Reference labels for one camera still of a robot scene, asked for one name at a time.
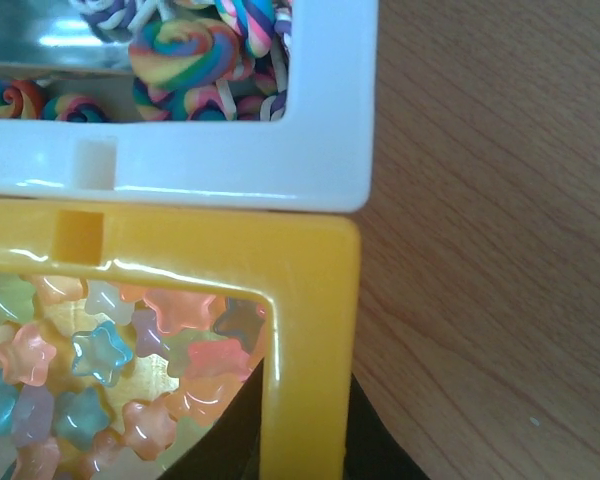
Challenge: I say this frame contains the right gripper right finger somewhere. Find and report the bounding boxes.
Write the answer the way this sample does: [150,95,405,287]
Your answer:
[343,375,429,480]

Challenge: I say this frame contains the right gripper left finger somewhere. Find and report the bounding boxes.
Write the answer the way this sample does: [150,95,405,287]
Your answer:
[164,361,264,480]

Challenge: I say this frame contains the orange candy bin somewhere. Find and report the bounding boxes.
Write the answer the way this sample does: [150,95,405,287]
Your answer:
[0,198,360,479]

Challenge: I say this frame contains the metal scoop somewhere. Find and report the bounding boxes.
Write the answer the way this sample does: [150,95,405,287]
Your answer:
[0,1,131,79]

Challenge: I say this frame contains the white candy bin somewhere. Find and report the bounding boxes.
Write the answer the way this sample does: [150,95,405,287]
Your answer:
[0,1,378,212]

